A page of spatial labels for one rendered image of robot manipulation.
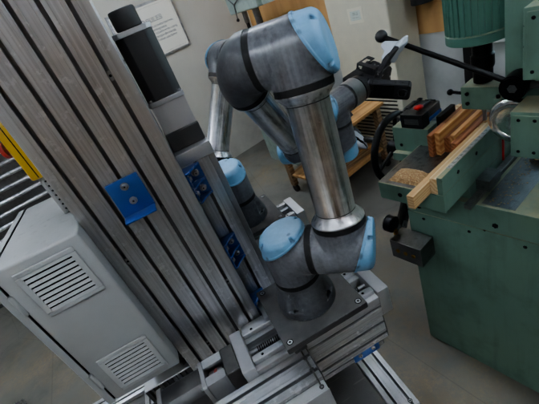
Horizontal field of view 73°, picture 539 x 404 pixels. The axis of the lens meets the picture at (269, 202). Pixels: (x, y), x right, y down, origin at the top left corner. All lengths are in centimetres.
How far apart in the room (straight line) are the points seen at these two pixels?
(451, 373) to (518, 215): 82
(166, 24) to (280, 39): 322
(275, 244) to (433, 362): 114
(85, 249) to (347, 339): 68
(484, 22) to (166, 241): 95
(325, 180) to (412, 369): 121
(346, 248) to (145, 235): 46
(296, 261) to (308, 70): 40
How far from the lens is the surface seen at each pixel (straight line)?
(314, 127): 68
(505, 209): 117
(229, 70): 69
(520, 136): 105
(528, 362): 163
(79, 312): 96
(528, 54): 98
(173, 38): 385
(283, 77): 66
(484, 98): 124
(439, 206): 109
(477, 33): 113
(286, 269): 83
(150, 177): 85
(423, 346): 183
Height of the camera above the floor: 152
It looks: 30 degrees down
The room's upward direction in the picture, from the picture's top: 23 degrees counter-clockwise
